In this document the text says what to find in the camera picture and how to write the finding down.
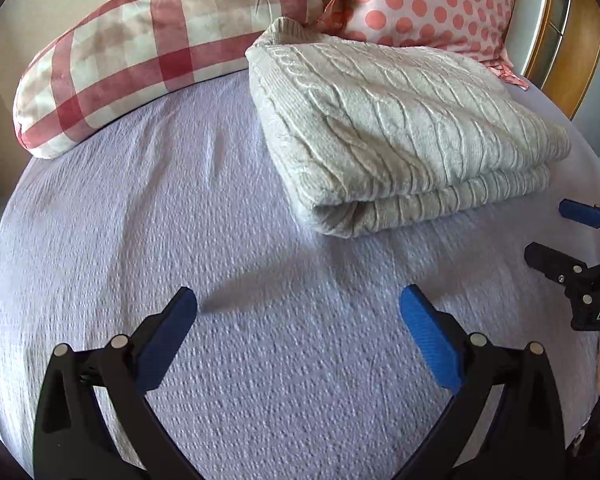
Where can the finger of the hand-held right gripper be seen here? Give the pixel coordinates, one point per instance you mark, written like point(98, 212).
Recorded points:
point(582, 212)
point(555, 260)

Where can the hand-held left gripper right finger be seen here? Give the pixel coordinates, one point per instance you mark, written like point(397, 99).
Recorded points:
point(430, 330)

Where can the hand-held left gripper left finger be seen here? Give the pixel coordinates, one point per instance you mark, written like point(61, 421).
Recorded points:
point(166, 335)

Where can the lilac textured bedspread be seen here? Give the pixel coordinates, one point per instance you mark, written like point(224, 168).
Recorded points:
point(260, 280)

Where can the wooden cabinet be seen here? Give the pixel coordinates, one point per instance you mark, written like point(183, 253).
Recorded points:
point(565, 45)

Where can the pink polka dot pillow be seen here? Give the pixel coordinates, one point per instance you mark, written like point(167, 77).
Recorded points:
point(425, 5)

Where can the red checked pillow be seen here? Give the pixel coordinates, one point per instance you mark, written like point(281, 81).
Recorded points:
point(145, 50)

